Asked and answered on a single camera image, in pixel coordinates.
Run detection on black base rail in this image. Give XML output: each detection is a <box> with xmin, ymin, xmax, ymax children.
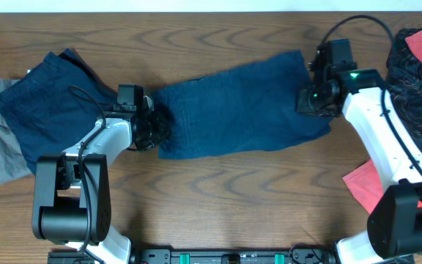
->
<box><xmin>47</xmin><ymin>247</ymin><xmax>340</xmax><ymax>264</ymax></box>

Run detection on black cable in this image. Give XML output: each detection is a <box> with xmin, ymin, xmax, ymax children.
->
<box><xmin>320</xmin><ymin>14</ymin><xmax>422</xmax><ymax>210</ymax></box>
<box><xmin>67</xmin><ymin>84</ymin><xmax>108</xmax><ymax>264</ymax></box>

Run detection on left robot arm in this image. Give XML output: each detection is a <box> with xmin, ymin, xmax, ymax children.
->
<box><xmin>32</xmin><ymin>95</ymin><xmax>169</xmax><ymax>263</ymax></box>

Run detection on blue denim shorts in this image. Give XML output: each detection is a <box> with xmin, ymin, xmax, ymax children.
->
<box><xmin>152</xmin><ymin>51</ymin><xmax>331</xmax><ymax>160</ymax></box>

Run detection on black patterned garment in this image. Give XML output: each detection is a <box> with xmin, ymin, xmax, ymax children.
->
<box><xmin>387</xmin><ymin>29</ymin><xmax>422</xmax><ymax>152</ymax></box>

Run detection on folded navy blue garment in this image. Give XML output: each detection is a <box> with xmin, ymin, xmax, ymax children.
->
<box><xmin>0</xmin><ymin>49</ymin><xmax>116</xmax><ymax>173</ymax></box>

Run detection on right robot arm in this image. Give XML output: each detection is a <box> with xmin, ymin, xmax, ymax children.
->
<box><xmin>296</xmin><ymin>54</ymin><xmax>422</xmax><ymax>263</ymax></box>

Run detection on right black cable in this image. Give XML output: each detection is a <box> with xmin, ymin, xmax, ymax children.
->
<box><xmin>320</xmin><ymin>14</ymin><xmax>422</xmax><ymax>210</ymax></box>

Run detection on left black cable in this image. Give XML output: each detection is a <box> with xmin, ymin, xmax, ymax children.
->
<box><xmin>67</xmin><ymin>84</ymin><xmax>108</xmax><ymax>264</ymax></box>

